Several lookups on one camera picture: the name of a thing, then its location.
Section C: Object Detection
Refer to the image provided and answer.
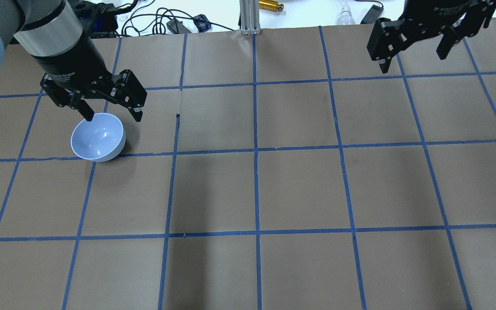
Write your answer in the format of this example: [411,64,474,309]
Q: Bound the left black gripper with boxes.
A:
[33,33,147,122]

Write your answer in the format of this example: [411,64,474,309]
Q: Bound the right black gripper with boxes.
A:
[367,0,496,73]

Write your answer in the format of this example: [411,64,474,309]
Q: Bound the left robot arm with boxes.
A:
[0,0,147,122]

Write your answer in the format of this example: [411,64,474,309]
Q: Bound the blue bowl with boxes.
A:
[70,112,127,162]

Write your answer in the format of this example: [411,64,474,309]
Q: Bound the black power adapter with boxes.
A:
[166,18,192,34]

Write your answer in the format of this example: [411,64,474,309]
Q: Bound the brass cylinder tool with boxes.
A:
[258,0,284,12]

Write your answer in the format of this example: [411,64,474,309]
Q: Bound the black cable bundle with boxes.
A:
[119,0,236,37]

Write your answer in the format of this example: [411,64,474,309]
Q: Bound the aluminium frame post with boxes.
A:
[239,0,261,35]

